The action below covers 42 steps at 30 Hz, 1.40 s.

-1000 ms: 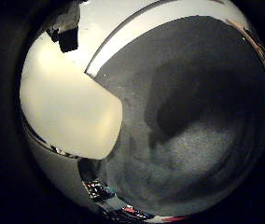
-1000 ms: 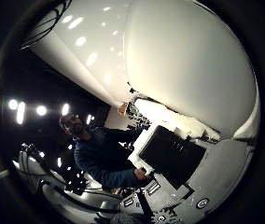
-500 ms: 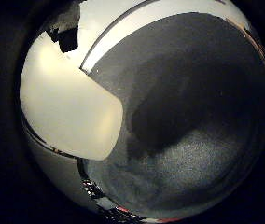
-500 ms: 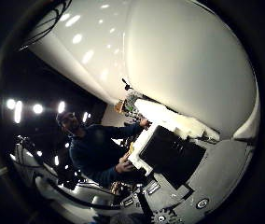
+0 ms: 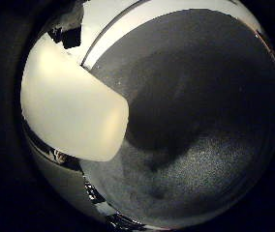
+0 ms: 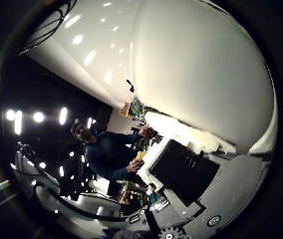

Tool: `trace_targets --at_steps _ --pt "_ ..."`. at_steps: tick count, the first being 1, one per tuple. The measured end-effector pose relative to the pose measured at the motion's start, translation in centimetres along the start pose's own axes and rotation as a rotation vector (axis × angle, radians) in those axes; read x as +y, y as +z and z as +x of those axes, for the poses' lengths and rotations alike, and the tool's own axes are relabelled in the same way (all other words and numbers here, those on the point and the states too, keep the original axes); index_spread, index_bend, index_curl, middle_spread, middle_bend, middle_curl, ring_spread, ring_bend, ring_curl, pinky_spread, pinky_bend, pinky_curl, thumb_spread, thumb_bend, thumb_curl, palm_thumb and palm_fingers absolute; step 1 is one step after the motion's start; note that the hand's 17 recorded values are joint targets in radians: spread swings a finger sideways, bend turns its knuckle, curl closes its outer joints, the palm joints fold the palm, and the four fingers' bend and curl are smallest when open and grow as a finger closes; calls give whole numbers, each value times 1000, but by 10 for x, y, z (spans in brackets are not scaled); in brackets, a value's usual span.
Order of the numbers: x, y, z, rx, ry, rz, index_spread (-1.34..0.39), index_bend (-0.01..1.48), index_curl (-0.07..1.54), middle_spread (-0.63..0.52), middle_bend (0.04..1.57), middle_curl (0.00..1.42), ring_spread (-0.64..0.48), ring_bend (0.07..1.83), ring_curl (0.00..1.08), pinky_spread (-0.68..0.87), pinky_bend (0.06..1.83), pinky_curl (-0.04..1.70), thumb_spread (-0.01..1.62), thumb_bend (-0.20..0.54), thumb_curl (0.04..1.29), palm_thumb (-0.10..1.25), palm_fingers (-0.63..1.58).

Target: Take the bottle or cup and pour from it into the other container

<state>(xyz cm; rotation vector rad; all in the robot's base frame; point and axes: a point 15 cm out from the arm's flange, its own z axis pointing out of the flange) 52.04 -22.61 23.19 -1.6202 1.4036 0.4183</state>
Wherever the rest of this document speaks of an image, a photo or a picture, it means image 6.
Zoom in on green potted plant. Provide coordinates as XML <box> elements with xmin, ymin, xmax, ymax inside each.
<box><xmin>130</xmin><ymin>96</ymin><xmax>144</xmax><ymax>118</ymax></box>

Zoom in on translucent white plastic cup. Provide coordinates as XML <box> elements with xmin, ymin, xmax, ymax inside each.
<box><xmin>130</xmin><ymin>0</ymin><xmax>279</xmax><ymax>155</ymax></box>

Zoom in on person in dark blue clothes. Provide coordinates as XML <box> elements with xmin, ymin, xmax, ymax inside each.
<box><xmin>70</xmin><ymin>119</ymin><xmax>157</xmax><ymax>183</ymax></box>

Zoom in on black camera tripod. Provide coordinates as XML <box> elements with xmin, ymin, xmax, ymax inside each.
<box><xmin>126</xmin><ymin>79</ymin><xmax>136</xmax><ymax>94</ymax></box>

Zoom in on black cable loop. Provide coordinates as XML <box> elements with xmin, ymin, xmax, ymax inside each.
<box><xmin>18</xmin><ymin>0</ymin><xmax>78</xmax><ymax>56</ymax></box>

